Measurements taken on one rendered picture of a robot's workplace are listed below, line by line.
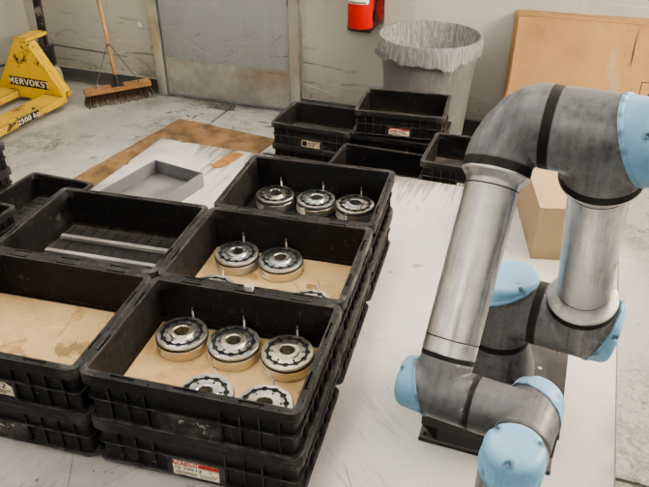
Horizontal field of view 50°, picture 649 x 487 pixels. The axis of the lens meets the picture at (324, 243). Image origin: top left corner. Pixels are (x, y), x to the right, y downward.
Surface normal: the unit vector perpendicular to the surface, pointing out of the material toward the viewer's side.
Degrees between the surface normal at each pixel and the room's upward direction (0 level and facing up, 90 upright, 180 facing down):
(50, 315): 0
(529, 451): 1
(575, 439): 0
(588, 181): 108
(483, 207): 54
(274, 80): 90
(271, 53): 90
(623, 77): 80
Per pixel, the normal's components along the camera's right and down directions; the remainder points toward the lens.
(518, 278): -0.15, -0.86
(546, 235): -0.11, 0.53
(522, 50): -0.33, 0.37
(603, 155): -0.47, 0.51
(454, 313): -0.33, -0.11
